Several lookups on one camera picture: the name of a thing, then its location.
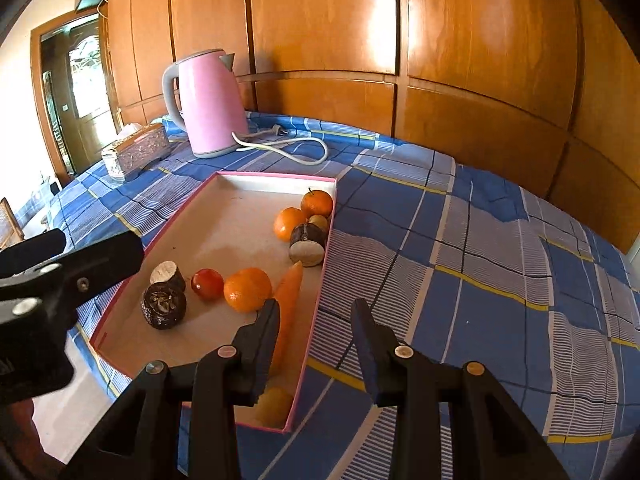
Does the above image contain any wooden wardrobe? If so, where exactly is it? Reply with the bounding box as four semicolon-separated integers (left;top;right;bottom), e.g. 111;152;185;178
75;0;640;256

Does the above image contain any orange tangerine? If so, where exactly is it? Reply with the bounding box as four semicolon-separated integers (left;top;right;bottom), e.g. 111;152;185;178
274;207;308;242
223;267;273;313
300;187;334;219

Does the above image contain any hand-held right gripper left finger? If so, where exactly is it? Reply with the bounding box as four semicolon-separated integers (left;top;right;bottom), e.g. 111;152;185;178
60;297;282;480

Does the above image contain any silver patterned tissue box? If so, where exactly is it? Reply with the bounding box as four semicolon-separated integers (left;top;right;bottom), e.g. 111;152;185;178
101;122;168;182

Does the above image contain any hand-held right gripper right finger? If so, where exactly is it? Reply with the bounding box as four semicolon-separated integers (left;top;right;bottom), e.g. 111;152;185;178
350;297;571;480

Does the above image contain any yellow round fruit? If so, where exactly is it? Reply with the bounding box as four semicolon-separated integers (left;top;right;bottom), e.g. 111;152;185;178
252;385;295;427

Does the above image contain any red tomato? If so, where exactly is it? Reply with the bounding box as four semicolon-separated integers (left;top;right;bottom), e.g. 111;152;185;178
191;268;225;301

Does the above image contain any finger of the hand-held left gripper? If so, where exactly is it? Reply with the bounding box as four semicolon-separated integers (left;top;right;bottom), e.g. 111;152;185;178
0;232;145;322
0;229;67;278

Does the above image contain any orange carrot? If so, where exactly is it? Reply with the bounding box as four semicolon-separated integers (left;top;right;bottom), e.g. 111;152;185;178
270;260;305;376

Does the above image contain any pink electric kettle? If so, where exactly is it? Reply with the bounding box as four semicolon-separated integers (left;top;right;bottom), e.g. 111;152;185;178
161;49;251;159

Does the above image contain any wooden framed glass door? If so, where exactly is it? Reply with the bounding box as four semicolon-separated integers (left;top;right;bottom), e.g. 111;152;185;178
30;10;118;181

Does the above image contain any pink-edged white tray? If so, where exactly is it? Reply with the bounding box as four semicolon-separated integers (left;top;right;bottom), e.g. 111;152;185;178
90;171;338;433

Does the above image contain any dark cut yam chunk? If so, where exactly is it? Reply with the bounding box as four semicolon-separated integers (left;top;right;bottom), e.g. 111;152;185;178
141;281;188;331
149;261;187;293
289;222;327;267

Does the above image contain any white kettle power cord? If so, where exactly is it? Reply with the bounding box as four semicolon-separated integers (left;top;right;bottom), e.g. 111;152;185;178
232;125;330;165

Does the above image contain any blue plaid tablecloth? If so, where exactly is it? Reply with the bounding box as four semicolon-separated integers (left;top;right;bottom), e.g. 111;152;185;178
47;110;640;480

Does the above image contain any wicker chair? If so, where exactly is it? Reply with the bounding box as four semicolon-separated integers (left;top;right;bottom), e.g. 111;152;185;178
0;197;25;251

